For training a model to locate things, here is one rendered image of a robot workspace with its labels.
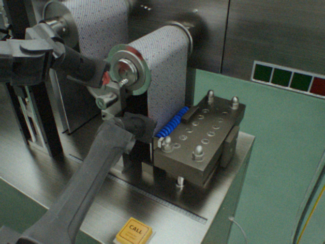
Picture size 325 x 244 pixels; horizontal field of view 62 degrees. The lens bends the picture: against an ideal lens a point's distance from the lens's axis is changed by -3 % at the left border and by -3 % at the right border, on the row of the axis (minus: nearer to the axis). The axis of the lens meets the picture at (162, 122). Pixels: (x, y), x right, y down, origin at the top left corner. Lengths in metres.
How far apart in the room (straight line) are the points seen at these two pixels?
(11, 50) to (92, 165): 0.26
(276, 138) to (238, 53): 1.82
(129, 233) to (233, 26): 0.69
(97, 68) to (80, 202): 0.36
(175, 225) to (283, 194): 1.50
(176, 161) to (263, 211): 1.35
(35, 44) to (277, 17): 0.66
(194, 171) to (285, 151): 1.87
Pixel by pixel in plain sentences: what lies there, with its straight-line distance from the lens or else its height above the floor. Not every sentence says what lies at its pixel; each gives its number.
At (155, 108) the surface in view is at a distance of 0.82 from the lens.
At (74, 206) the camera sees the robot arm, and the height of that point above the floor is 1.27.
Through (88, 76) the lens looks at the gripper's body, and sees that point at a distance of 0.66.
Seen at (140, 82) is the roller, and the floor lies 1.23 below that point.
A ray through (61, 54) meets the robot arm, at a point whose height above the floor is 1.36.
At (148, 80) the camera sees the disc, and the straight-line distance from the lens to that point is 0.74.
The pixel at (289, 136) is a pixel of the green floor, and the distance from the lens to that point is 2.79.
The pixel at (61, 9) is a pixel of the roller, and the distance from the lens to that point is 0.89.
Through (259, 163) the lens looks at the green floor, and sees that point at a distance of 2.40.
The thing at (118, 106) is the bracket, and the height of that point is 1.15.
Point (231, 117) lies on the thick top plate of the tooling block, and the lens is 0.99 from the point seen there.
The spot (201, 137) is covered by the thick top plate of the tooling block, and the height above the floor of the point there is 1.03.
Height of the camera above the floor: 1.57
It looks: 35 degrees down
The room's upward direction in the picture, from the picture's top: straight up
